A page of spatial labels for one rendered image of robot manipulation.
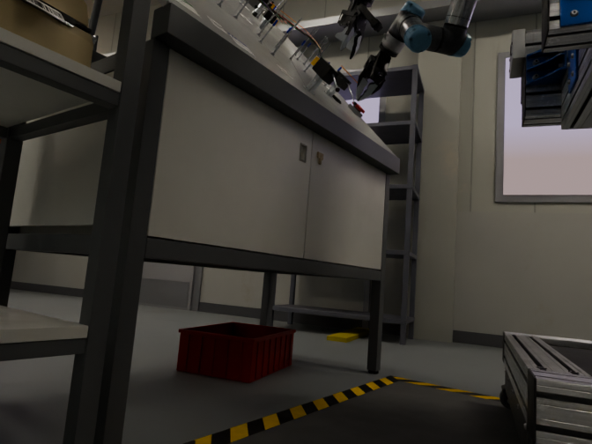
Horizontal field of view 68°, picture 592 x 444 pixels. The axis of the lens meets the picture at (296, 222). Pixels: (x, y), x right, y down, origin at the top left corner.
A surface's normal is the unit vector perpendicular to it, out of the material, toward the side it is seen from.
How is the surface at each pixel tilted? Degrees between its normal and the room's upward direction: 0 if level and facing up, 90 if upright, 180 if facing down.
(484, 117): 90
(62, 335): 90
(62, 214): 90
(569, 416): 90
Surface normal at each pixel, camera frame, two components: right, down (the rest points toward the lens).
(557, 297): -0.38, -0.15
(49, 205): -0.58, -0.15
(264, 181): 0.82, -0.01
